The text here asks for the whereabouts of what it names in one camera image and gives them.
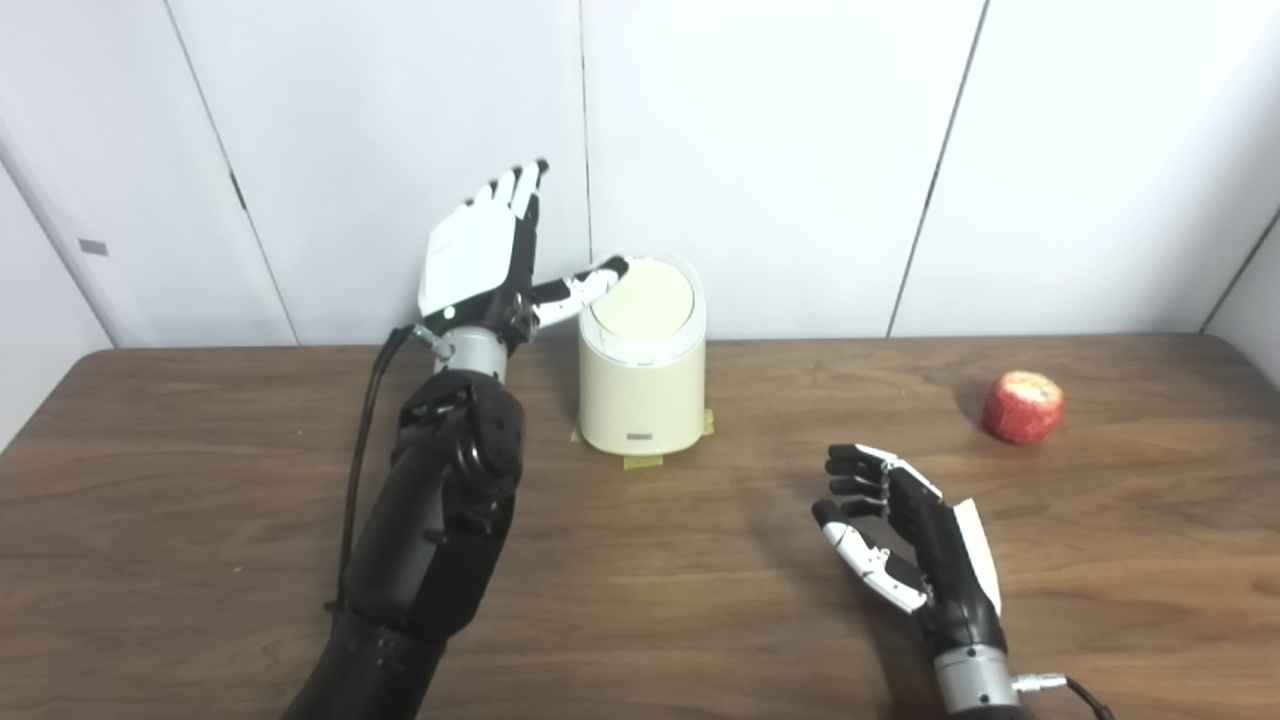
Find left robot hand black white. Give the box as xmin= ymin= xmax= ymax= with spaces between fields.
xmin=416 ymin=158 xmax=631 ymax=351

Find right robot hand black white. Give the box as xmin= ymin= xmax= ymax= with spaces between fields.
xmin=812 ymin=443 xmax=1006 ymax=659

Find red apple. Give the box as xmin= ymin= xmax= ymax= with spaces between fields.
xmin=982 ymin=371 xmax=1066 ymax=445

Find round cream bin lid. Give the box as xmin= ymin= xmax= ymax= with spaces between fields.
xmin=590 ymin=259 xmax=696 ymax=341

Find cream-colored bin body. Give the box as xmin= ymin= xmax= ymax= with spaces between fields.
xmin=578 ymin=253 xmax=707 ymax=457

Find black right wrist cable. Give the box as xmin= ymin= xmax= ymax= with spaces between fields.
xmin=1012 ymin=674 xmax=1116 ymax=720

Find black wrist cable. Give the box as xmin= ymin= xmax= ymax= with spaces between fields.
xmin=1012 ymin=674 xmax=1116 ymax=720
xmin=325 ymin=326 xmax=416 ymax=613

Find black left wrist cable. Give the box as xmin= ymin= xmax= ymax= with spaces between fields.
xmin=325 ymin=326 xmax=416 ymax=613

